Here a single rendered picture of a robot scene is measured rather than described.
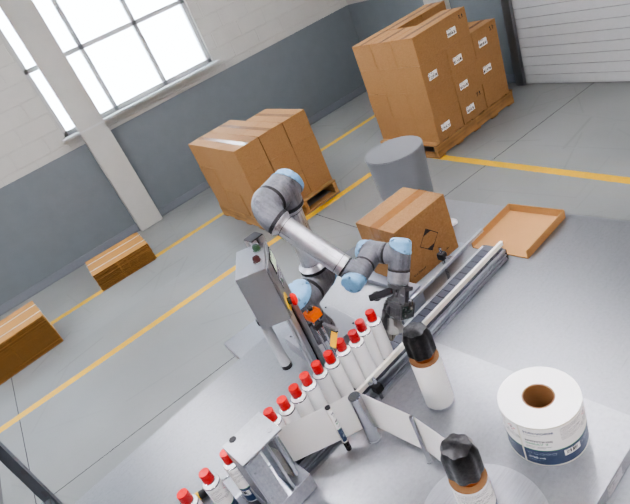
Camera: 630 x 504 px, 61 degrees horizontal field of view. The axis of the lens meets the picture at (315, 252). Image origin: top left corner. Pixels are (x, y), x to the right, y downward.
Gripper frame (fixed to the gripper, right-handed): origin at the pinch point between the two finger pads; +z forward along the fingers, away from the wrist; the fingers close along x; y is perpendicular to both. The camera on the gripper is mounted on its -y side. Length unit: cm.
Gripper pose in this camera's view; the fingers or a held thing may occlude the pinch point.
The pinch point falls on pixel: (390, 336)
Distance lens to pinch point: 192.6
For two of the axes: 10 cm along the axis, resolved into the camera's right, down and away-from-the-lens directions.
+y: 6.2, 1.7, -7.6
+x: 7.8, -1.0, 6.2
